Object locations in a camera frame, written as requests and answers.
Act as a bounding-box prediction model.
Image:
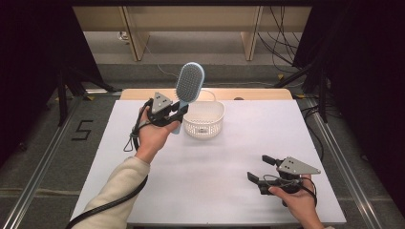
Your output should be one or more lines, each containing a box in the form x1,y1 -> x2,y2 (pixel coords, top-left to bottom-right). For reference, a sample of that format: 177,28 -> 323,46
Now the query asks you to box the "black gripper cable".
65,97 -> 155,229
261,173 -> 318,208

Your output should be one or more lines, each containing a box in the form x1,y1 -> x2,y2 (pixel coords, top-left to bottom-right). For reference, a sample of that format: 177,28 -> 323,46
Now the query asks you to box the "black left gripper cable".
65,97 -> 155,229

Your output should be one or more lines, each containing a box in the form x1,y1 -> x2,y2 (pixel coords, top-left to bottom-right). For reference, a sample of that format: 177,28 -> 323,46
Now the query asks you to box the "bunch of black cables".
257,5 -> 308,74

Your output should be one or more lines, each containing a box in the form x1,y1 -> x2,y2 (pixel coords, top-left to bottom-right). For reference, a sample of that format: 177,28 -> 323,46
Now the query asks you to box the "wooden table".
70,88 -> 348,225

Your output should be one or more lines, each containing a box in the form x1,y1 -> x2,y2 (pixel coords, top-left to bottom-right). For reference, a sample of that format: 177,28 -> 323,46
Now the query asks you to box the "metal floor rail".
302,96 -> 385,229
0,94 -> 84,229

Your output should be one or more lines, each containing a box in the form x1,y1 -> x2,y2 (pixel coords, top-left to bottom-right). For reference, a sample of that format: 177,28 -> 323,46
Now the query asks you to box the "person's left hand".
134,106 -> 181,165

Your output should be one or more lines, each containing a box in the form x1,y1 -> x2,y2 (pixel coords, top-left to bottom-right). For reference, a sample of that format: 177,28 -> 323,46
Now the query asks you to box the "white plastic basket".
181,89 -> 226,140

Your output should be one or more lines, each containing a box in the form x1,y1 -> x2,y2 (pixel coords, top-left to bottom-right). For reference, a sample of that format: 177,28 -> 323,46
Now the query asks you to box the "black curtain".
0,0 -> 104,166
292,0 -> 405,219

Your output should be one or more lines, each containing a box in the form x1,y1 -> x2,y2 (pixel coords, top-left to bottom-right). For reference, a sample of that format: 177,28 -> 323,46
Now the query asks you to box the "light blue hairbrush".
171,61 -> 205,135

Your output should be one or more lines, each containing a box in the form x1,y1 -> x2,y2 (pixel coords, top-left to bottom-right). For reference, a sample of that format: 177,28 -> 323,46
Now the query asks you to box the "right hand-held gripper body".
258,156 -> 322,196

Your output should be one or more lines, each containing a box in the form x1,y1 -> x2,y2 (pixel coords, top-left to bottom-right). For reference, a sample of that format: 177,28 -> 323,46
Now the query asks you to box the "beige wooden desk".
73,5 -> 312,62

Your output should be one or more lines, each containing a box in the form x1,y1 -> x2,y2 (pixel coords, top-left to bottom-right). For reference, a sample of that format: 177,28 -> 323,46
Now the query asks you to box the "black floor cable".
301,104 -> 325,162

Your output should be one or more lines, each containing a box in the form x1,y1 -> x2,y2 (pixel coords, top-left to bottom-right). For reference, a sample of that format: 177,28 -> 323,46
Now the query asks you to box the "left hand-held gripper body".
145,92 -> 180,128

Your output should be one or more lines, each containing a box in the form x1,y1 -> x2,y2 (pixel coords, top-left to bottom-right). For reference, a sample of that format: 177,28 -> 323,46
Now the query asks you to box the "black metal stand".
56,65 -> 122,128
272,60 -> 330,124

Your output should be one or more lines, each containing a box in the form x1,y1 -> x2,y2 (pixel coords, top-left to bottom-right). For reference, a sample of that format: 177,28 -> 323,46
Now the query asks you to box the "person's right hand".
267,174 -> 325,229

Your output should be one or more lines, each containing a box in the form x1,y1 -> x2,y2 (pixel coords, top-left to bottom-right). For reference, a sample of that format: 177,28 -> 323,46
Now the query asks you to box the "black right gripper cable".
261,173 -> 318,208

